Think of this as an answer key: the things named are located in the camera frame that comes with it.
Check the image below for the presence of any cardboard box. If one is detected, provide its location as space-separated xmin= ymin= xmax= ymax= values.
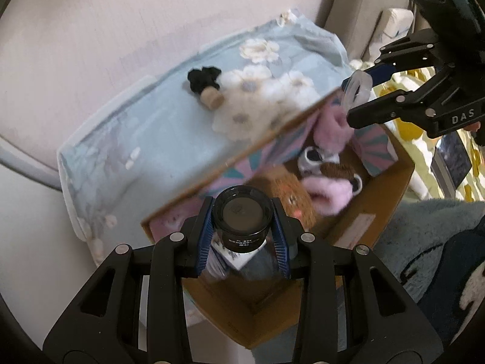
xmin=141 ymin=92 xmax=414 ymax=349

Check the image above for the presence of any pink fluffy sock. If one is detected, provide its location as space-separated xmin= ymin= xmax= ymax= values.
xmin=313 ymin=103 xmax=354 ymax=154

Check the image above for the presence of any blue plush rug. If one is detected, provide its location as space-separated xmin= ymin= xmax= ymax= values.
xmin=372 ymin=196 xmax=485 ymax=346

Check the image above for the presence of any white tape ring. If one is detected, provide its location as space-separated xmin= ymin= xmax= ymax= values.
xmin=340 ymin=69 xmax=374 ymax=112

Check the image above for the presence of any black scrunchie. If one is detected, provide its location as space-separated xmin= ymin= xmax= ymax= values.
xmin=187 ymin=67 xmax=222 ymax=95

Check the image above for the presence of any white patterned small box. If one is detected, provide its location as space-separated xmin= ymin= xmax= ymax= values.
xmin=205 ymin=234 xmax=266 ymax=280

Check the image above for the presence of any light blue floral cloth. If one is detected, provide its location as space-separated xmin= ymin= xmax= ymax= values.
xmin=57 ymin=11 xmax=351 ymax=263

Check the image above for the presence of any black round jar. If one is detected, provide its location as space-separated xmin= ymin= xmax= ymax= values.
xmin=211 ymin=185 xmax=274 ymax=253

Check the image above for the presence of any panda plush slipper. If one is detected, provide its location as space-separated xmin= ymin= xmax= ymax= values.
xmin=297 ymin=146 xmax=363 ymax=196

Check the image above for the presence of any white table tray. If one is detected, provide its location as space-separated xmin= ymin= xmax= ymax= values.
xmin=60 ymin=41 xmax=213 ymax=243

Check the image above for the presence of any brown plush toy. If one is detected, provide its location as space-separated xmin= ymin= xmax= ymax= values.
xmin=247 ymin=165 xmax=320 ymax=232

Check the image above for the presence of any beige sofa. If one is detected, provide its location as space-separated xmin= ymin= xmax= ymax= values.
xmin=324 ymin=0 xmax=414 ymax=62

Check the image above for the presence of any pink fluffy pompom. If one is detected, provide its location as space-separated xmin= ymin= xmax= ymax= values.
xmin=301 ymin=176 xmax=353 ymax=216

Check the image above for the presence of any beige wooden spool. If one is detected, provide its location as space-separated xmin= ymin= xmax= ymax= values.
xmin=200 ymin=86 xmax=225 ymax=110

